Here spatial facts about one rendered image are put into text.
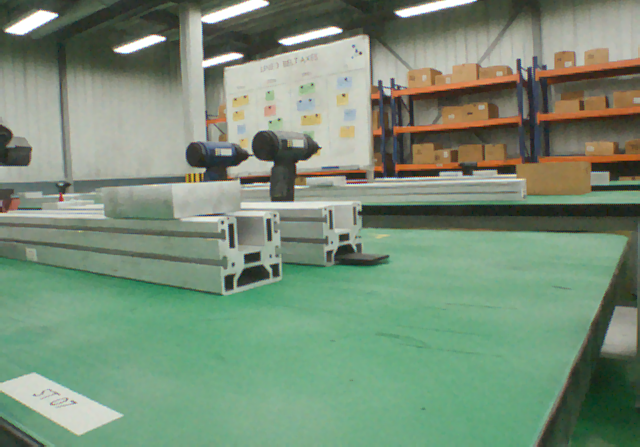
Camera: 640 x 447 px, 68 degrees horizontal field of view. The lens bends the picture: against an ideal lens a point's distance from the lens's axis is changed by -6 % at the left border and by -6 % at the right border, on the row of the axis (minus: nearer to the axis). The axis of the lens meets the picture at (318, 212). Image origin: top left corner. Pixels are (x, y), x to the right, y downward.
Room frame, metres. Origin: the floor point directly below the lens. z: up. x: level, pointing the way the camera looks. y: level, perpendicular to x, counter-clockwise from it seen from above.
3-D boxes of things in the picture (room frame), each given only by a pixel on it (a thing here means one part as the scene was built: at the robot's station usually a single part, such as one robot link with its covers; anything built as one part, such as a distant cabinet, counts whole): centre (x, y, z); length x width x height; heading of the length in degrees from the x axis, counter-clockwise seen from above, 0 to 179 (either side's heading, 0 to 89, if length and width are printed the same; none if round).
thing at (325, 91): (4.17, 0.17, 0.97); 1.50 x 0.50 x 1.95; 54
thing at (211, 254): (0.81, 0.40, 0.82); 0.80 x 0.10 x 0.09; 53
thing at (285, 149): (1.02, 0.05, 0.89); 0.20 x 0.08 x 0.22; 145
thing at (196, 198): (0.66, 0.20, 0.87); 0.16 x 0.11 x 0.07; 53
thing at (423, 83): (10.42, -3.07, 1.58); 2.83 x 0.98 x 3.15; 54
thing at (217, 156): (1.18, 0.22, 0.89); 0.20 x 0.08 x 0.22; 145
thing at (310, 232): (0.97, 0.28, 0.82); 0.80 x 0.10 x 0.09; 53
